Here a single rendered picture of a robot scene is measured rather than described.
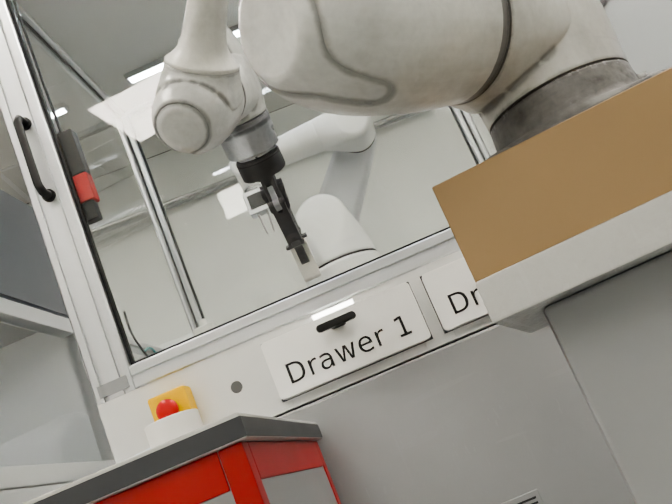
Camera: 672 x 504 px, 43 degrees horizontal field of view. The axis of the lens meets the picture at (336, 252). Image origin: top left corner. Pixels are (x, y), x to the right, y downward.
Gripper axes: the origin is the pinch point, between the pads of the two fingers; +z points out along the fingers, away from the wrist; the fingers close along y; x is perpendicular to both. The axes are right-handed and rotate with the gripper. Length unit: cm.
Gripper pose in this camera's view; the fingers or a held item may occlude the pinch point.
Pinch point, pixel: (305, 260)
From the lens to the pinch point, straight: 143.8
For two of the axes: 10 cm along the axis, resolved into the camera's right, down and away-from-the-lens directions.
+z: 3.8, 8.6, 3.5
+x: -9.2, 4.0, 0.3
